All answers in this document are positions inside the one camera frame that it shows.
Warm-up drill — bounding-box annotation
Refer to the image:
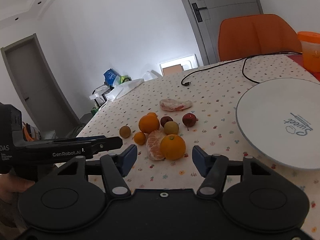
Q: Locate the small yellow-green fruit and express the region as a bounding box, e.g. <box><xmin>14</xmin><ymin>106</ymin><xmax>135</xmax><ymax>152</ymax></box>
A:
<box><xmin>119</xmin><ymin>126</ymin><xmax>131</xmax><ymax>139</ymax></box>

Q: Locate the small orange kumquat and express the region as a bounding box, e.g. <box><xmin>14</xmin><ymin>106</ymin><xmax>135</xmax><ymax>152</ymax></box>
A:
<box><xmin>133</xmin><ymin>132</ymin><xmax>146</xmax><ymax>145</ymax></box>

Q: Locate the peeled mandarin orange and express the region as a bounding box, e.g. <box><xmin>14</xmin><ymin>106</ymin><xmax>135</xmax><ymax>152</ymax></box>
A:
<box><xmin>146</xmin><ymin>130</ymin><xmax>166</xmax><ymax>161</ymax></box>

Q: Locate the large orange front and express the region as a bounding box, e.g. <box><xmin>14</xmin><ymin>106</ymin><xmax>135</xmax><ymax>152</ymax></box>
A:
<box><xmin>159</xmin><ymin>134</ymin><xmax>186</xmax><ymax>160</ymax></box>

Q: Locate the large orange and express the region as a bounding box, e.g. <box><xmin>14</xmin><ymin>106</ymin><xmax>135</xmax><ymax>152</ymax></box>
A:
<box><xmin>138</xmin><ymin>115</ymin><xmax>160</xmax><ymax>134</ymax></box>
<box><xmin>159</xmin><ymin>134</ymin><xmax>186</xmax><ymax>160</ymax></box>

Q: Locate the red small apple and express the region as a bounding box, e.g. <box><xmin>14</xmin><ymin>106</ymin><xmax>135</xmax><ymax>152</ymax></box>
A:
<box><xmin>182</xmin><ymin>113</ymin><xmax>198</xmax><ymax>130</ymax></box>

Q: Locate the large orange back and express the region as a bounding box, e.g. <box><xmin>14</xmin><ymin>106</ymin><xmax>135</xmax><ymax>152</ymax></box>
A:
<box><xmin>138</xmin><ymin>115</ymin><xmax>160</xmax><ymax>134</ymax></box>

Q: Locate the yellow-green round fruit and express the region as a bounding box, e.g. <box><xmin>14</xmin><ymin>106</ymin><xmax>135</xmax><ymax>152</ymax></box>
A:
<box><xmin>164</xmin><ymin>121</ymin><xmax>179</xmax><ymax>135</ymax></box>

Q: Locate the dark red small fruit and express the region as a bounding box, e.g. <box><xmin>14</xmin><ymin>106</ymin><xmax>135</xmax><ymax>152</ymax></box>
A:
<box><xmin>160</xmin><ymin>115</ymin><xmax>173</xmax><ymax>127</ymax></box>

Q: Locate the peeled pomelo segment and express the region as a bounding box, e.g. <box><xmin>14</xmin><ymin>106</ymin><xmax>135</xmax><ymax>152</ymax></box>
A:
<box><xmin>159</xmin><ymin>99</ymin><xmax>193</xmax><ymax>112</ymax></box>

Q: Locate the person's left hand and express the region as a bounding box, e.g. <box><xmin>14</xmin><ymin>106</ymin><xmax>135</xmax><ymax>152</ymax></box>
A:
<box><xmin>0</xmin><ymin>173</ymin><xmax>35</xmax><ymax>203</ymax></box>

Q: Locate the grey door left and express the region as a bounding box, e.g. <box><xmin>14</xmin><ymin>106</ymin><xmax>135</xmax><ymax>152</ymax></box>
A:
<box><xmin>1</xmin><ymin>34</ymin><xmax>81</xmax><ymax>138</ymax></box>

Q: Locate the grey door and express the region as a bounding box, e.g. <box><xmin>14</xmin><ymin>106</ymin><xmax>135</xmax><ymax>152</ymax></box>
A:
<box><xmin>182</xmin><ymin>0</ymin><xmax>263</xmax><ymax>65</ymax></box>
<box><xmin>1</xmin><ymin>34</ymin><xmax>81</xmax><ymax>138</ymax></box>

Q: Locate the black metal rack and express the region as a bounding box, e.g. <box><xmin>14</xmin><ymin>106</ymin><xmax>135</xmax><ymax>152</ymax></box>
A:
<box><xmin>89</xmin><ymin>84</ymin><xmax>114</xmax><ymax>110</ymax></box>

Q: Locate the floral tablecloth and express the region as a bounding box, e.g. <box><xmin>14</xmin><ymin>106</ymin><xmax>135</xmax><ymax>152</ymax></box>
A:
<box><xmin>80</xmin><ymin>55</ymin><xmax>319</xmax><ymax>239</ymax></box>

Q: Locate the white plastic bag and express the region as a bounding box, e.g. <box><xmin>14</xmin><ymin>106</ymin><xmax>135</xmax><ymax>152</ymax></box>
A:
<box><xmin>106</xmin><ymin>79</ymin><xmax>144</xmax><ymax>101</ymax></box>

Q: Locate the blue snack bag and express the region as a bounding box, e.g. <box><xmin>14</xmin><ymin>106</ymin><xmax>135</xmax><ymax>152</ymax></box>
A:
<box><xmin>104</xmin><ymin>68</ymin><xmax>121</xmax><ymax>87</ymax></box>

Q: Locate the green item on rack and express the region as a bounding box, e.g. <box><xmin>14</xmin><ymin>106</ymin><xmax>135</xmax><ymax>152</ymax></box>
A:
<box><xmin>120</xmin><ymin>75</ymin><xmax>132</xmax><ymax>83</ymax></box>

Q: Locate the white round plate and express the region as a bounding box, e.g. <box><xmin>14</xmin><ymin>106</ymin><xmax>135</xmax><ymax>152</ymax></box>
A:
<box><xmin>236</xmin><ymin>78</ymin><xmax>319</xmax><ymax>170</ymax></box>

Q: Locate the cardboard box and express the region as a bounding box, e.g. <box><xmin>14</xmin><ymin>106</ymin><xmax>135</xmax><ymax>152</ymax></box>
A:
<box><xmin>162</xmin><ymin>64</ymin><xmax>184</xmax><ymax>76</ymax></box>

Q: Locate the white framed board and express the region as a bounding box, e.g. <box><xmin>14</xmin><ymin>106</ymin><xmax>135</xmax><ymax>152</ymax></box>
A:
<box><xmin>160</xmin><ymin>55</ymin><xmax>198</xmax><ymax>75</ymax></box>

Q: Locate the orange chair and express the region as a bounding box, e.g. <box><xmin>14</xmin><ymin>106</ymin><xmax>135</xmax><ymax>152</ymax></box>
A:
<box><xmin>217</xmin><ymin>14</ymin><xmax>302</xmax><ymax>61</ymax></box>

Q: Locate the red orange table mat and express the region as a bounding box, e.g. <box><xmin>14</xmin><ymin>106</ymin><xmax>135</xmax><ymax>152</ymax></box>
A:
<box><xmin>287</xmin><ymin>55</ymin><xmax>320</xmax><ymax>81</ymax></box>

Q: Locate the orange lidded plastic cup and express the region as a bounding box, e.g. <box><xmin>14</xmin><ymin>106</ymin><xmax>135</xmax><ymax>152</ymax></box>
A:
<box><xmin>297</xmin><ymin>31</ymin><xmax>320</xmax><ymax>60</ymax></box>

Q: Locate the black usb cable short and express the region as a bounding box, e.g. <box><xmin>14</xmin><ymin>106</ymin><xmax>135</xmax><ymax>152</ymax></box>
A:
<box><xmin>181</xmin><ymin>57</ymin><xmax>247</xmax><ymax>87</ymax></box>

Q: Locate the black usb cable long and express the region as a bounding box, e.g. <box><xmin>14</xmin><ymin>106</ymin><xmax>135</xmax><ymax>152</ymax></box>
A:
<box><xmin>241</xmin><ymin>51</ymin><xmax>303</xmax><ymax>85</ymax></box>

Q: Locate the black door handle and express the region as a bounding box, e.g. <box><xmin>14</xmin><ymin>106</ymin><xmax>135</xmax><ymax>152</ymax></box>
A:
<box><xmin>191</xmin><ymin>3</ymin><xmax>207</xmax><ymax>23</ymax></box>

